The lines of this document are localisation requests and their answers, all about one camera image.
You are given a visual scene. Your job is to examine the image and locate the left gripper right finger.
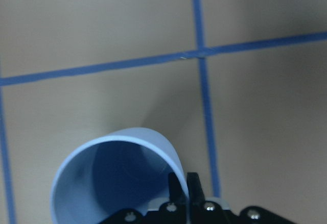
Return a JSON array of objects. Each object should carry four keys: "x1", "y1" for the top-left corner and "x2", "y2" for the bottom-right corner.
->
[{"x1": 186, "y1": 172, "x2": 205, "y2": 206}]

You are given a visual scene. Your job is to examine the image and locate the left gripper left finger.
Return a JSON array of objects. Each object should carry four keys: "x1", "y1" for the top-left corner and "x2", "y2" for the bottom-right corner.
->
[{"x1": 168, "y1": 172, "x2": 186, "y2": 205}]

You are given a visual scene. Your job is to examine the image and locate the blue cup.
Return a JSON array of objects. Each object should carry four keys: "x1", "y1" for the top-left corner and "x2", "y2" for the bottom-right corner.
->
[{"x1": 50, "y1": 128, "x2": 189, "y2": 223}]

